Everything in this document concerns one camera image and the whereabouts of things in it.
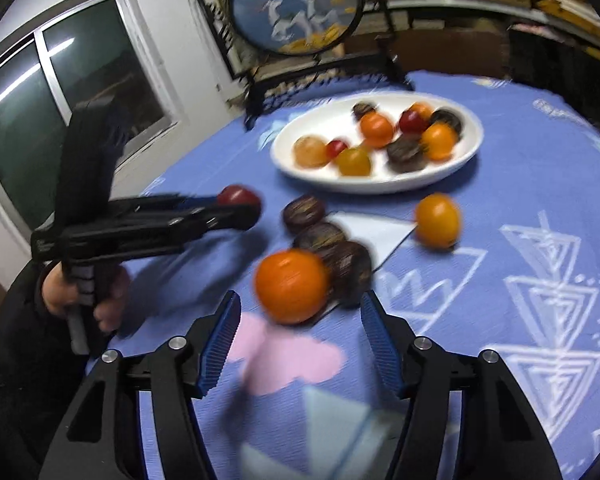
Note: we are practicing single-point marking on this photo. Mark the tan round fruit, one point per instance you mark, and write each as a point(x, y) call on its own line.
point(311, 152)

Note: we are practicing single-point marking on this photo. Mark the white oval plate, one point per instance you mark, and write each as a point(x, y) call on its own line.
point(310, 120)

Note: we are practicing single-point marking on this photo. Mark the white metal shelf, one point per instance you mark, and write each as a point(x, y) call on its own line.
point(455, 6)

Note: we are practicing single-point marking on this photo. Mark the blue patterned tablecloth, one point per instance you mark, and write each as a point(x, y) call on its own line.
point(505, 185)

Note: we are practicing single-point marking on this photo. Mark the window with white frame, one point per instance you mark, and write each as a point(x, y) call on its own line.
point(20, 125)

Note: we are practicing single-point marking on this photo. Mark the black flat panel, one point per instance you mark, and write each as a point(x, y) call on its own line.
point(545, 70)

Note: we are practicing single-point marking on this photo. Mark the person's left forearm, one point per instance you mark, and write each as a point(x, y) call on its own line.
point(15, 360)

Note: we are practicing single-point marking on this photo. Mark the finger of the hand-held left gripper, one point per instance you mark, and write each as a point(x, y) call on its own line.
point(230, 219)
point(195, 201)

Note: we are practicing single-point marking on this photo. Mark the dark red plum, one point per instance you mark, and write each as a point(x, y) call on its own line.
point(412, 122)
point(237, 195)

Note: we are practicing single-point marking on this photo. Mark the small orange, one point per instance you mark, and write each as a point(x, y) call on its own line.
point(354, 162)
point(423, 109)
point(437, 221)
point(439, 142)

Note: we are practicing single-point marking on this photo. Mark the brown cardboard box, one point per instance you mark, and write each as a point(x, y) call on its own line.
point(445, 55)

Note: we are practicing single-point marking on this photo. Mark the dark brown water chestnut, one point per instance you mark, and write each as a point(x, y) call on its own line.
point(320, 237)
point(363, 110)
point(405, 154)
point(304, 212)
point(351, 272)
point(446, 119)

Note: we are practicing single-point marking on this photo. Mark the large orange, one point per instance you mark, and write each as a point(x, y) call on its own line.
point(290, 286)

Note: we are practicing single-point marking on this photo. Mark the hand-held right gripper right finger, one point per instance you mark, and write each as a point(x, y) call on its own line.
point(380, 345)

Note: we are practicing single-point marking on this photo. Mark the person's left hand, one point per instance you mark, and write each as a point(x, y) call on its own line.
point(111, 295)

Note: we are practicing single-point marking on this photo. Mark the deep orange mandarin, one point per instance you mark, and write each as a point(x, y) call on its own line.
point(376, 129)

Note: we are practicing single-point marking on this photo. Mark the round deer screen black stand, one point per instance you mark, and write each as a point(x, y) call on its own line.
point(290, 10)

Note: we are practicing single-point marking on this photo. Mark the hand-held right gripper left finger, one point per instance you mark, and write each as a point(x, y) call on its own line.
point(220, 345)

